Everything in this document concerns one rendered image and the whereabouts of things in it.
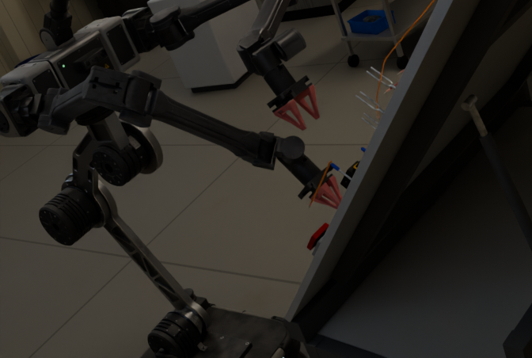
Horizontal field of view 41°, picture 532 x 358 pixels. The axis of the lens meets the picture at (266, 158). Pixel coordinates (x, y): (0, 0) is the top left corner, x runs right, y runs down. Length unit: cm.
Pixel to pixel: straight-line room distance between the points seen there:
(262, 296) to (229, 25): 304
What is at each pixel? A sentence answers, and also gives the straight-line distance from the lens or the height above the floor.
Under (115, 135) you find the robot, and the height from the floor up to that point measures 123.
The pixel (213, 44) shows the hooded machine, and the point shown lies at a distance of 581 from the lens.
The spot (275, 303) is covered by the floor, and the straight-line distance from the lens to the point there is 330.
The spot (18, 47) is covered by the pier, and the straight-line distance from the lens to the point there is 839.
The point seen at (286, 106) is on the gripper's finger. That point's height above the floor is 132.
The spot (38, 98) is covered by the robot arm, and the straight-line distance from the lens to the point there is 193.
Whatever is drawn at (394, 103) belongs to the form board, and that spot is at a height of 147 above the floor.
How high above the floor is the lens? 193
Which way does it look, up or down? 25 degrees down
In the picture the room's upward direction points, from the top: 22 degrees counter-clockwise
